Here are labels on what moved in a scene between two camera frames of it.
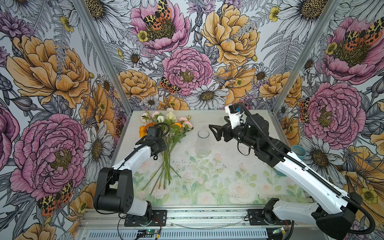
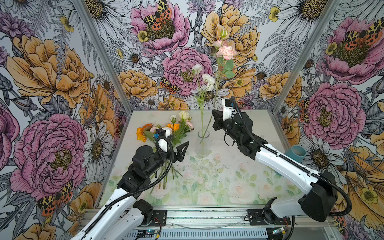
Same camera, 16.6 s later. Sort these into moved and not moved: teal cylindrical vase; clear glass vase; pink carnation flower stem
Moved: pink carnation flower stem
Not moved: teal cylindrical vase; clear glass vase
